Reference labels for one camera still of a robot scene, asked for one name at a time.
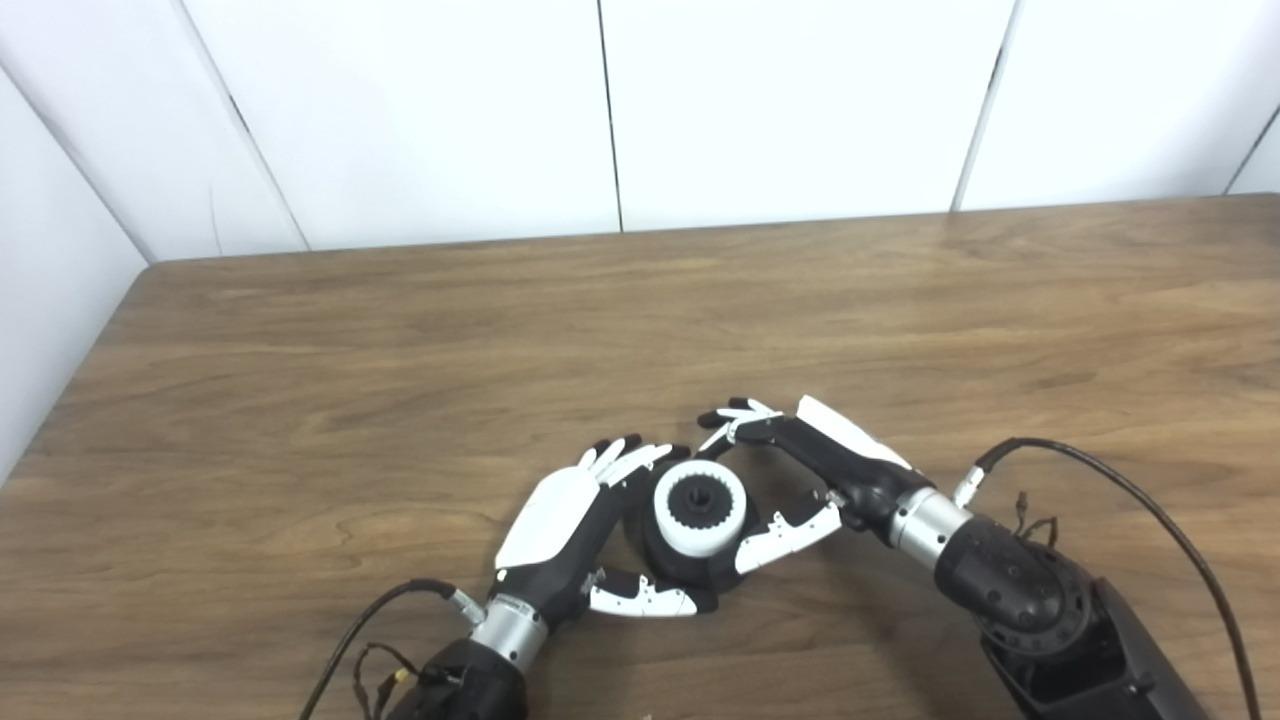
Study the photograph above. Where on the black and white left hand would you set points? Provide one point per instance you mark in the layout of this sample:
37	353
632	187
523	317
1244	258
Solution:
550	520

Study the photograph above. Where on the black and white right hand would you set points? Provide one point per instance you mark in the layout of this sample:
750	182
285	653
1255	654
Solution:
860	475

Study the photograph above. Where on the round black part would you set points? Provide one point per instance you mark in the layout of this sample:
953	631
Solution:
690	575

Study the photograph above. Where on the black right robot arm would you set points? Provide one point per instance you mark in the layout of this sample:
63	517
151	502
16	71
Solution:
1020	600

